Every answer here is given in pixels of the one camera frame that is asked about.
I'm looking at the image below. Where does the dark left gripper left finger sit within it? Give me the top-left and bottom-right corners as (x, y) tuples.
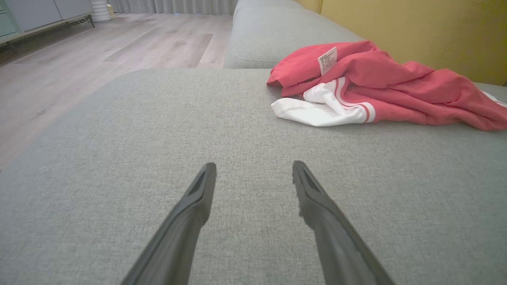
(121, 162), (217, 285)

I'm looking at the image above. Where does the large grey sofa seat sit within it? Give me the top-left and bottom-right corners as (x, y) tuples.
(0, 68), (507, 285)

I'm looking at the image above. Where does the white ribbed cylinder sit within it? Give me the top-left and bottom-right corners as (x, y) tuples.
(89, 0), (113, 23)

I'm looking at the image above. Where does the grey sofa cushion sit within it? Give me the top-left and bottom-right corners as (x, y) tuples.
(224, 0), (365, 70)

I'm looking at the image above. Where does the grey pleated curtain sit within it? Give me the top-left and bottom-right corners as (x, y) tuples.
(107, 0), (238, 16)

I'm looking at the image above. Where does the red and white jersey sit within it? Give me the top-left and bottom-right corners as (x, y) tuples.
(266, 40), (507, 132)

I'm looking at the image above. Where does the grey low cabinet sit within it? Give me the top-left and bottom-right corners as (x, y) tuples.
(0, 0), (96, 46)

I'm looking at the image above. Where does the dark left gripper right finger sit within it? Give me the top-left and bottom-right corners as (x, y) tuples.
(292, 160), (397, 285)

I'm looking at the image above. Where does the yellow sofa back cushion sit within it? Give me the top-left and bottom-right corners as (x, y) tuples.
(293, 0), (507, 86)

